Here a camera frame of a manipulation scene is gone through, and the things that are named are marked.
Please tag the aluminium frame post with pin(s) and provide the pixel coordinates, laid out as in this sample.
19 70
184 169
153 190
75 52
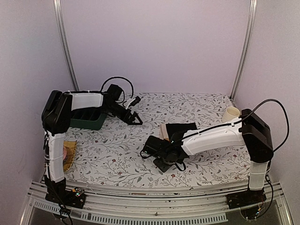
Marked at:
244 53
64 42

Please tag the woven bamboo mat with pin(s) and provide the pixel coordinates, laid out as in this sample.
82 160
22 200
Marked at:
71 152

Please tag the floral patterned table mat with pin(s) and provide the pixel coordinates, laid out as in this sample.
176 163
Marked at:
111 155

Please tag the dark green divided tray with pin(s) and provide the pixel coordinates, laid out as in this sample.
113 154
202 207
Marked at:
87 118

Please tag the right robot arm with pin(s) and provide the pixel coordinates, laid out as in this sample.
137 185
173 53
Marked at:
248 129

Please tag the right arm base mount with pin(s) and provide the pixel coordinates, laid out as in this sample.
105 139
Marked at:
245 198

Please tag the cream plastic cup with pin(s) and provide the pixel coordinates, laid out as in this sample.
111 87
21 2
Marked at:
230 113

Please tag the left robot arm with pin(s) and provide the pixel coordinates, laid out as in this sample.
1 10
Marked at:
56 118

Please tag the left aluminium frame post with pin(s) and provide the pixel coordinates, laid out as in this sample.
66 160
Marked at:
64 42

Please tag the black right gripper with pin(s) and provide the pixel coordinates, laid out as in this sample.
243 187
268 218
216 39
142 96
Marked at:
163 167

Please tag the front aluminium rail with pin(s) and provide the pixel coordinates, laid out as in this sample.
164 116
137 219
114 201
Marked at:
206 205

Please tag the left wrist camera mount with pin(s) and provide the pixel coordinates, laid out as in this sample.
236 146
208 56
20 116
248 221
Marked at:
131 102

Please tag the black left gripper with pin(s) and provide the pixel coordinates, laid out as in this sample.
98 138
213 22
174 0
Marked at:
129 121

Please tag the red patterned bowl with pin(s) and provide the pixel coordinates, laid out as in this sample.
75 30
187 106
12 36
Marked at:
65 153

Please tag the right aluminium frame post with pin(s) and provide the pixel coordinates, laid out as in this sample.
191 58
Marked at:
244 53

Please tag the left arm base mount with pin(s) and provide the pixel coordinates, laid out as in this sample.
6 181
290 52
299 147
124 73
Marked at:
73 198

